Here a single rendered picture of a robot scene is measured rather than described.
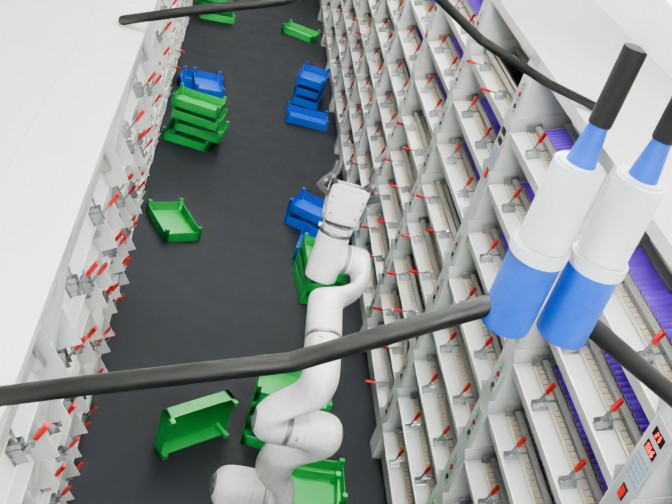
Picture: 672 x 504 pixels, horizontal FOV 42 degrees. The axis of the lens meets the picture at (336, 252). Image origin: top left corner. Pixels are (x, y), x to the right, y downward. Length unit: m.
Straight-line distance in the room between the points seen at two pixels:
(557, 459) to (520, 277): 1.34
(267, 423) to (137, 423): 1.57
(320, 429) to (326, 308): 0.29
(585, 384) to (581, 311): 1.20
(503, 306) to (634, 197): 0.19
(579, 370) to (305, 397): 0.69
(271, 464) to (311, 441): 0.17
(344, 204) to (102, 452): 1.66
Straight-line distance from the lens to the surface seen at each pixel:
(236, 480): 2.41
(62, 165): 1.66
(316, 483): 3.44
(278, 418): 2.06
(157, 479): 3.41
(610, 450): 2.07
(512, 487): 2.46
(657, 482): 1.89
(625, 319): 2.12
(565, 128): 2.92
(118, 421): 3.59
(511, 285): 0.98
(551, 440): 2.33
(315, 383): 2.01
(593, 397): 2.18
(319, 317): 2.08
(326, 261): 2.21
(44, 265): 1.39
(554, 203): 0.94
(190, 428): 3.56
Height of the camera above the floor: 2.55
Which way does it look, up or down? 31 degrees down
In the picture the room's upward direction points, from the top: 18 degrees clockwise
